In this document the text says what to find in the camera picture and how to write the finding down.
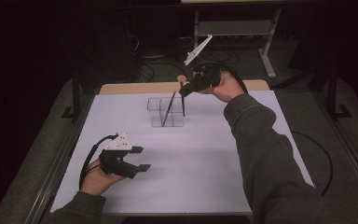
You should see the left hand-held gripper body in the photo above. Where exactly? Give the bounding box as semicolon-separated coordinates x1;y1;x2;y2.
98;133;139;180

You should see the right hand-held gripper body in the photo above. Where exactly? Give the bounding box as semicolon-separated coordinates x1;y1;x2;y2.
184;34;223;92

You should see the dark brush with gold ferrule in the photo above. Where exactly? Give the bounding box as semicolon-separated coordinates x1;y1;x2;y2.
176;74;189;118

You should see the dark green pencil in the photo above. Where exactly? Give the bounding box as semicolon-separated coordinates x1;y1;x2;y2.
162;91;177;128

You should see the clear acrylic organizer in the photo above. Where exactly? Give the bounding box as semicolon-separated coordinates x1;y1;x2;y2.
146;96;186;128

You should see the person's right hand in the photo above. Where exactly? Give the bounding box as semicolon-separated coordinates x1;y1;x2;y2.
199;69;246;104

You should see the person's left hand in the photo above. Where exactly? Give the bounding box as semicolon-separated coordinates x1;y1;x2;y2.
79;158;127;197

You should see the white sheet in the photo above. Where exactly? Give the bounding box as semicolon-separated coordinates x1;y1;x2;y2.
50;90;315;216

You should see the white metal rack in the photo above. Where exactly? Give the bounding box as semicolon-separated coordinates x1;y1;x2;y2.
180;0;311;80

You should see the wooden table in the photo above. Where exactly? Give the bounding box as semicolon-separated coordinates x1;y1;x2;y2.
99;78;270;96

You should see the black metal stand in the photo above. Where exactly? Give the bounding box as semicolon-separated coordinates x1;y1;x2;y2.
327;66;353;122
61;69;83;123

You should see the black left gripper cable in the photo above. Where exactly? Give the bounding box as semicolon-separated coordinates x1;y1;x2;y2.
78;133;119;190

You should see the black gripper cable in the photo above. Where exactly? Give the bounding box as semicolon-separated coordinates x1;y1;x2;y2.
195;60;334;198
78;133;119;190

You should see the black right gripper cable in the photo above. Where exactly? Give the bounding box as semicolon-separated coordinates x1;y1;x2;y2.
195;60;334;198

